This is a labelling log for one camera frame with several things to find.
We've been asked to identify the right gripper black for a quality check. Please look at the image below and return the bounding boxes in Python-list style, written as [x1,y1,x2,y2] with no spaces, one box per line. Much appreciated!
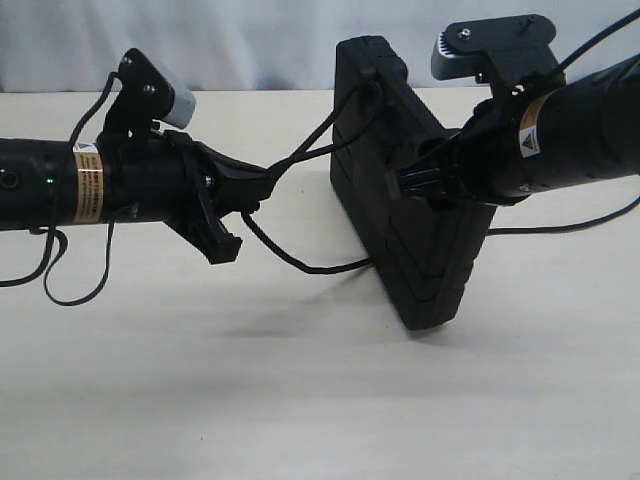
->
[397,92,545,206]

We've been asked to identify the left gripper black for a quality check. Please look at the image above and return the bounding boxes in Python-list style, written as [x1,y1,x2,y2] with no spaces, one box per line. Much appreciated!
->
[99,130,275,264]

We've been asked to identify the black plastic carrying case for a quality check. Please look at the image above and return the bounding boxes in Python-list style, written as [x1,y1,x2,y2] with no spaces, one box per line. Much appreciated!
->
[330,36,495,331]

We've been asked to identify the black braided rope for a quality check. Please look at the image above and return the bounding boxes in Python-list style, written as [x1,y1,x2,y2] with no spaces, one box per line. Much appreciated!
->
[239,79,640,275]

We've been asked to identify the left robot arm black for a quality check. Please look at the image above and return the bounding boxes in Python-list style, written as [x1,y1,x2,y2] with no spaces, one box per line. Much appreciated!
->
[1,130,275,264]

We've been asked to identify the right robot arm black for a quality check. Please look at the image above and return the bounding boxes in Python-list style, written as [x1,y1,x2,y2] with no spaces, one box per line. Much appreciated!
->
[387,56,639,205]

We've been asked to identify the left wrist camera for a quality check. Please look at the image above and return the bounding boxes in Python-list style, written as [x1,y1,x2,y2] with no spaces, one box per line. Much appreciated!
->
[102,47,197,138]

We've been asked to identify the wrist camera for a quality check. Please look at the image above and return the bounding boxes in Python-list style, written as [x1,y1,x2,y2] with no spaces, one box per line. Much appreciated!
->
[431,14,559,87]
[102,47,197,138]

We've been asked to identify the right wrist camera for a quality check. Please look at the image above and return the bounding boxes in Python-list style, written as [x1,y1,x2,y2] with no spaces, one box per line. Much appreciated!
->
[431,14,559,87]

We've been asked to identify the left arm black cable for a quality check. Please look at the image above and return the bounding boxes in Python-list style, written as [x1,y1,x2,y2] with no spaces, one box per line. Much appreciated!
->
[0,72,124,307]

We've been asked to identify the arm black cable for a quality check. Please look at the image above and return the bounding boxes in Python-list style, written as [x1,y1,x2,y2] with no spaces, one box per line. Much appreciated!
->
[0,72,124,307]
[549,4,640,71]

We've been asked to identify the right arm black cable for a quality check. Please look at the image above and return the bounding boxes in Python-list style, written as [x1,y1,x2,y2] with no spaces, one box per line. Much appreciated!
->
[549,4,640,71]

